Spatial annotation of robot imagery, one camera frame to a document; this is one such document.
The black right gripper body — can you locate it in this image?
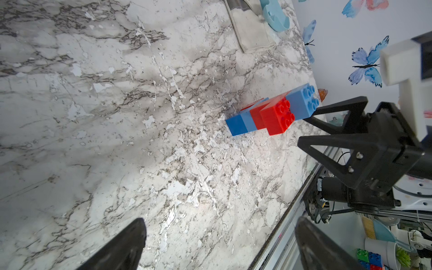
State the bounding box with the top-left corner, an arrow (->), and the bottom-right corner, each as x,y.
344,101 -> 432,210

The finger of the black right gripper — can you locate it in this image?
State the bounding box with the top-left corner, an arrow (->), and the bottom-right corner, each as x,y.
298,134 -> 385,189
304,96 -> 368,135

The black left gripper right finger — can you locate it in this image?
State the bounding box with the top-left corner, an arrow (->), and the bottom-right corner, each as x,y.
295,217 -> 363,270

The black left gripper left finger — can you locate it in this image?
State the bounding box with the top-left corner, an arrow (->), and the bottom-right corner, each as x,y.
78,218 -> 147,270

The small blue lego brick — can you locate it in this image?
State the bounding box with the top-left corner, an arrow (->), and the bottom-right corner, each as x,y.
285,83 -> 320,120

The red 2x4 lego brick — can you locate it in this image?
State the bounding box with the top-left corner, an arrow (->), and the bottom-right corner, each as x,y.
259,96 -> 295,136

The red 2x2 lego brick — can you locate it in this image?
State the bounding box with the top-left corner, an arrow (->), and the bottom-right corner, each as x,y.
250,99 -> 270,130

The blue 2x2 lego brick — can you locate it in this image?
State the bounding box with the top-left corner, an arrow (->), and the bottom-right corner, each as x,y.
226,114 -> 248,136

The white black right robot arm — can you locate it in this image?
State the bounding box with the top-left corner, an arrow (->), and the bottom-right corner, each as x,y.
298,96 -> 432,216

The white cup with bricks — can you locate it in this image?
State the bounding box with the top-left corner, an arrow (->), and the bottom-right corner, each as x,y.
356,238 -> 401,270

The grey white work glove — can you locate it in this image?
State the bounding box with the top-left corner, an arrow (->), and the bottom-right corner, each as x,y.
224,0 -> 276,54

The aluminium front rail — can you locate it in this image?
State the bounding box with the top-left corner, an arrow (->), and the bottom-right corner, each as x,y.
249,163 -> 324,270

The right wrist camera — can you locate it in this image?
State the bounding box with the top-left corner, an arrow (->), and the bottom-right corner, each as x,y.
380,32 -> 432,141

